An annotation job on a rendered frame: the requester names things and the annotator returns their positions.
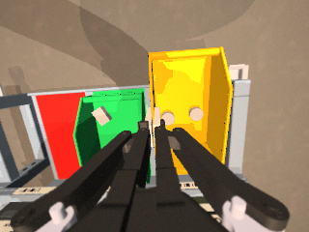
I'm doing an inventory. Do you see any green bin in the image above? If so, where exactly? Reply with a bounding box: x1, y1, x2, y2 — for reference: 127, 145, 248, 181
73, 92, 146, 167

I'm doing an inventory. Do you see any yellow bin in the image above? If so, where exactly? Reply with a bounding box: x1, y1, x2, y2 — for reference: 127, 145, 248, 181
149, 47, 233, 164

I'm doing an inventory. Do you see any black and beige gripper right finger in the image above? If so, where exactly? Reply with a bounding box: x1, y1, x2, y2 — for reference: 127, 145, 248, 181
154, 107, 290, 232

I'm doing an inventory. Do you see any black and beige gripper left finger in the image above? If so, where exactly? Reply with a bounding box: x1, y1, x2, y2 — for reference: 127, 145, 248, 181
10, 107, 154, 232

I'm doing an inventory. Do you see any pale peach round disc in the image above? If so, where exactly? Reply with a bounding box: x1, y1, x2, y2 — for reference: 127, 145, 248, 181
161, 111, 175, 126
188, 107, 204, 121

